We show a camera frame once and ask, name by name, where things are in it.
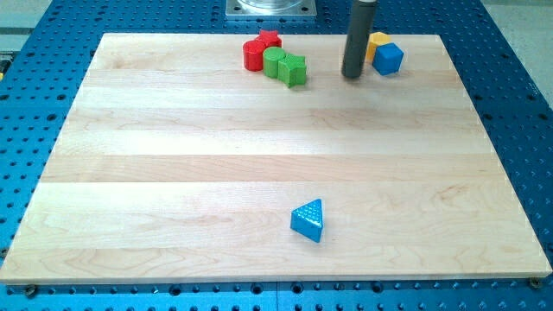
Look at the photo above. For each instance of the blue triangle block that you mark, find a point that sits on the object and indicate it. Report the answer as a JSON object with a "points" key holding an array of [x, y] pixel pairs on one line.
{"points": [[308, 220]]}

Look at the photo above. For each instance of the green star block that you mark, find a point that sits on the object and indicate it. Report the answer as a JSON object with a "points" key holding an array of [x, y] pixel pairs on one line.
{"points": [[292, 70]]}

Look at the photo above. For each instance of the red star block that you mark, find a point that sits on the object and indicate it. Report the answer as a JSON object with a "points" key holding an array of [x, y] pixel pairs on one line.
{"points": [[270, 38]]}

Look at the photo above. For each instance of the light wooden board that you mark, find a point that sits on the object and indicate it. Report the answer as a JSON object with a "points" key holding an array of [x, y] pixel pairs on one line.
{"points": [[175, 164]]}

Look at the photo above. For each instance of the green cylinder block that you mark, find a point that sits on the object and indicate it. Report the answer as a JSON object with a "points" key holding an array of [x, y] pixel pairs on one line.
{"points": [[271, 58]]}

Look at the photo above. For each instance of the red cylinder block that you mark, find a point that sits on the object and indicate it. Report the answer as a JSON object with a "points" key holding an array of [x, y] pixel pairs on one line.
{"points": [[253, 59]]}

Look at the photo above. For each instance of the blue cube block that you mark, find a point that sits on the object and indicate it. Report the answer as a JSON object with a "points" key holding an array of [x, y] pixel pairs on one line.
{"points": [[388, 58]]}

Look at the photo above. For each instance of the yellow hexagon block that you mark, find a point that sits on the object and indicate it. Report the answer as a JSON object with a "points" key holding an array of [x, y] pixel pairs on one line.
{"points": [[376, 40]]}

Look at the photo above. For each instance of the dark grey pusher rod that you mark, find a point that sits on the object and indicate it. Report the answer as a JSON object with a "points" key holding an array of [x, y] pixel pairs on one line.
{"points": [[360, 25]]}

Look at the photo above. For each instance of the blue perforated metal table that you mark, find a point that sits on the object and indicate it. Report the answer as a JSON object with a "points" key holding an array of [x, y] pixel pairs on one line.
{"points": [[501, 50]]}

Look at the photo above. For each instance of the left board corner screw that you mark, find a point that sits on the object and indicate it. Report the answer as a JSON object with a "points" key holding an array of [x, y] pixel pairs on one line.
{"points": [[30, 290]]}

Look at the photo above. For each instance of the board corner screw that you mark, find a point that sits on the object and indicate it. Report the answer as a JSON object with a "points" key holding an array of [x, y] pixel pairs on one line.
{"points": [[30, 290], [535, 283]]}

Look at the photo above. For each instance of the right board corner screw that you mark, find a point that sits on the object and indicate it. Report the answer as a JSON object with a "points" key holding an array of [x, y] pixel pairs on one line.
{"points": [[535, 283]]}

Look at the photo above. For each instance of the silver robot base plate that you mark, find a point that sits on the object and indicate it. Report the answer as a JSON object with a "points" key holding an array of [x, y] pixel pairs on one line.
{"points": [[244, 9]]}

